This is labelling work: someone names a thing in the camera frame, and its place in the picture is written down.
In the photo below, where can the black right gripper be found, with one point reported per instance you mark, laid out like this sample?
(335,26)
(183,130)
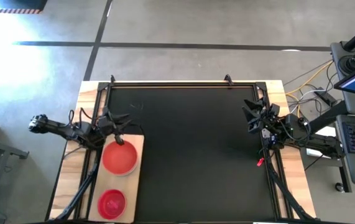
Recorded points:
(269,116)

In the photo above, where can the black aluminium table frame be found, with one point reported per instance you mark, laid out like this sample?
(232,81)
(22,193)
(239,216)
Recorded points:
(196,84)

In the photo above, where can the black round device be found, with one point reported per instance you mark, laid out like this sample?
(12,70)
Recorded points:
(352,63)

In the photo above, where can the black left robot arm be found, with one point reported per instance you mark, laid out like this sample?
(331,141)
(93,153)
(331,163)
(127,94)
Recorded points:
(56,127)

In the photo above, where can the large red bowl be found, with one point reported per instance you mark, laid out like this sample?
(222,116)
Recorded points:
(119,158)

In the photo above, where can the white paper label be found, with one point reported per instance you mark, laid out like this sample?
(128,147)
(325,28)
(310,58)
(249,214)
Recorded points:
(326,131)

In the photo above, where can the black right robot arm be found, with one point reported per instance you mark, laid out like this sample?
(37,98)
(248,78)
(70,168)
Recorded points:
(320,144)

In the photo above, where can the dark mat with hazard stripe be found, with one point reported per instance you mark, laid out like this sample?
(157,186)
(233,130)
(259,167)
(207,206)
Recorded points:
(21,4)

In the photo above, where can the small red clip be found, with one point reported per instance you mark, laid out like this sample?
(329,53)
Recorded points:
(260,162)

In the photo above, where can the black power strip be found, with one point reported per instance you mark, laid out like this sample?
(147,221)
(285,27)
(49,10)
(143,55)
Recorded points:
(324,96)

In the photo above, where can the black frame clamp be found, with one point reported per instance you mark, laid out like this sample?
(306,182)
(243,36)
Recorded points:
(112,79)
(228,79)

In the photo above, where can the black diagonal support strut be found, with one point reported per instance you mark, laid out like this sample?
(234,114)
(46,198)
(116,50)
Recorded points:
(284,189)
(81,193)

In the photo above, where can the black caster wheel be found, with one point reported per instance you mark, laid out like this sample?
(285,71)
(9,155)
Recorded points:
(339,187)

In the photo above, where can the black stand crossbar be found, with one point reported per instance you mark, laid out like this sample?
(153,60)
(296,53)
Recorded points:
(329,117)

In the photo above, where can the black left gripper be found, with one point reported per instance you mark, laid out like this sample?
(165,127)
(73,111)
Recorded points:
(107,124)

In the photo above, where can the small pink translucent bowl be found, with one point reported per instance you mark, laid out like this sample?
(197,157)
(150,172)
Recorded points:
(112,204)

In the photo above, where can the black table mat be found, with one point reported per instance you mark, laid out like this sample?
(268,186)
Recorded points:
(196,140)

